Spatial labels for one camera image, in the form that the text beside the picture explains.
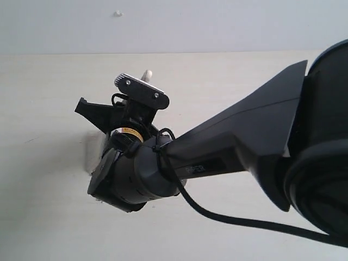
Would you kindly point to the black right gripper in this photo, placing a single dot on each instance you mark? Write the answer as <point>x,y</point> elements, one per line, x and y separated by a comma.
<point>129,118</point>

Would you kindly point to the small white wall fixture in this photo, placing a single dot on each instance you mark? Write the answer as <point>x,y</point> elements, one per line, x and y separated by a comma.
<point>118,13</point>

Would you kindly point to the white paint brush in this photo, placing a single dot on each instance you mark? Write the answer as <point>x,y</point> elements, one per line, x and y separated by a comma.
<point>95,147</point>

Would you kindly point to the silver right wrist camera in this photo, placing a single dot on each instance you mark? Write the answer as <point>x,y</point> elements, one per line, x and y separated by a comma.
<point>142,92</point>

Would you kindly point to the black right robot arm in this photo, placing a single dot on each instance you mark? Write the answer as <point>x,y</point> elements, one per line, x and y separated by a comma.
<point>290,133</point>

